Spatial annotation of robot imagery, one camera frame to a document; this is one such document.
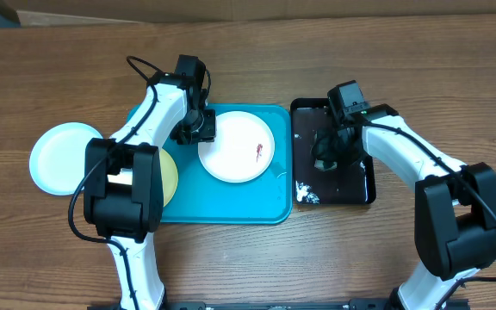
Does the green and yellow sponge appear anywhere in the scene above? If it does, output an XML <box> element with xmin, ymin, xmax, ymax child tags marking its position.
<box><xmin>311</xmin><ymin>129</ymin><xmax>339</xmax><ymax>171</ymax></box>

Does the white plate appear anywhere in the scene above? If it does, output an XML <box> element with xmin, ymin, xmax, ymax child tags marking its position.
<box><xmin>198</xmin><ymin>111</ymin><xmax>276</xmax><ymax>183</ymax></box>

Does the yellow plate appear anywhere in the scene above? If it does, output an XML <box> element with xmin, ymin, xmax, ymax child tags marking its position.
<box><xmin>159</xmin><ymin>149</ymin><xmax>178</xmax><ymax>207</ymax></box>

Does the light blue plate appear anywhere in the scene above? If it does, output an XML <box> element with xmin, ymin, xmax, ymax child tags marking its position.
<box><xmin>29</xmin><ymin>122</ymin><xmax>102</xmax><ymax>195</ymax></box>

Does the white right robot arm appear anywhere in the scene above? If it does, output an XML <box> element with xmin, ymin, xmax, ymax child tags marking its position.
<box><xmin>312</xmin><ymin>81</ymin><xmax>496</xmax><ymax>309</ymax></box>

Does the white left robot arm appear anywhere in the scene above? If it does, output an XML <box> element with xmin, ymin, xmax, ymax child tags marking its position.
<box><xmin>68</xmin><ymin>54</ymin><xmax>216</xmax><ymax>309</ymax></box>

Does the black water tray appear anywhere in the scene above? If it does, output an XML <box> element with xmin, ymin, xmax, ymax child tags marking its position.
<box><xmin>290</xmin><ymin>98</ymin><xmax>376</xmax><ymax>205</ymax></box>

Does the teal plastic tray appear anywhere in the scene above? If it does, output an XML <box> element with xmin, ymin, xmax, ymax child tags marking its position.
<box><xmin>161</xmin><ymin>103</ymin><xmax>293</xmax><ymax>225</ymax></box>

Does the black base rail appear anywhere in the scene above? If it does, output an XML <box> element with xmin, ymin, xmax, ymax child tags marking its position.
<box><xmin>88</xmin><ymin>297</ymin><xmax>471</xmax><ymax>310</ymax></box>

